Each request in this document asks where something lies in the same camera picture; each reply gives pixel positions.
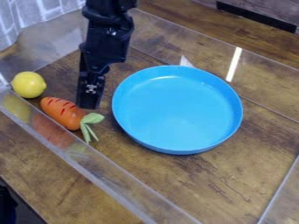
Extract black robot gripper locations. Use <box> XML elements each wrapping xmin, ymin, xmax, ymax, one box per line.
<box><xmin>75</xmin><ymin>7</ymin><xmax>134</xmax><ymax>109</ymax></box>

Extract orange toy carrot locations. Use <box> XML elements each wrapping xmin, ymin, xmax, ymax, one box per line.
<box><xmin>39</xmin><ymin>97</ymin><xmax>104</xmax><ymax>144</ymax></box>

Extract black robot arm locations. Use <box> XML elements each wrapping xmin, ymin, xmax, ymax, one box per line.
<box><xmin>75</xmin><ymin>0</ymin><xmax>136</xmax><ymax>109</ymax></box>

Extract yellow toy lemon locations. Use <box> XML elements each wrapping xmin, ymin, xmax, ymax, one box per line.
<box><xmin>10</xmin><ymin>72</ymin><xmax>46</xmax><ymax>99</ymax></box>

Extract blue round plate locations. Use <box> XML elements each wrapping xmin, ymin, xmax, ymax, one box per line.
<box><xmin>112</xmin><ymin>66</ymin><xmax>242</xmax><ymax>155</ymax></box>

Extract white patterned curtain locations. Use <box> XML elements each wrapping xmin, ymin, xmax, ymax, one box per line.
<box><xmin>0</xmin><ymin>0</ymin><xmax>86</xmax><ymax>52</ymax></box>

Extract black bar in background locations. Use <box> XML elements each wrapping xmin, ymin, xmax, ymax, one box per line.
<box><xmin>216</xmin><ymin>1</ymin><xmax>299</xmax><ymax>33</ymax></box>

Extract clear acrylic enclosure wall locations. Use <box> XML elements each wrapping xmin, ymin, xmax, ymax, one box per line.
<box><xmin>0</xmin><ymin>0</ymin><xmax>299</xmax><ymax>224</ymax></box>

